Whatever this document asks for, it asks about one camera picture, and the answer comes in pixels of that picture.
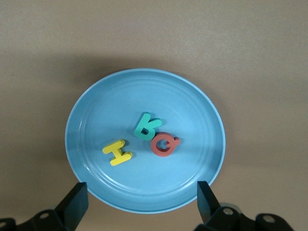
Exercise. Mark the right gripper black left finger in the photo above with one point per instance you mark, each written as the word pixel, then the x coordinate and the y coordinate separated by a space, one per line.
pixel 74 207

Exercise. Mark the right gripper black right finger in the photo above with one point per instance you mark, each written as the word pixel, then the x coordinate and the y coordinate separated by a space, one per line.
pixel 207 204

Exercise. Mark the yellow foam letter H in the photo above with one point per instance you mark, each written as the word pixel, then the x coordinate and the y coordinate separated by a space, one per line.
pixel 118 152

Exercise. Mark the red foam letter Q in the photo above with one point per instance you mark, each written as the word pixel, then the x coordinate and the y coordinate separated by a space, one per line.
pixel 154 148

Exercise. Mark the teal foam letter R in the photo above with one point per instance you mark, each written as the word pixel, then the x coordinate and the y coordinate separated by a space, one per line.
pixel 139 132

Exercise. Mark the blue plate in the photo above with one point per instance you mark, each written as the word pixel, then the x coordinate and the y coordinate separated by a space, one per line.
pixel 144 96

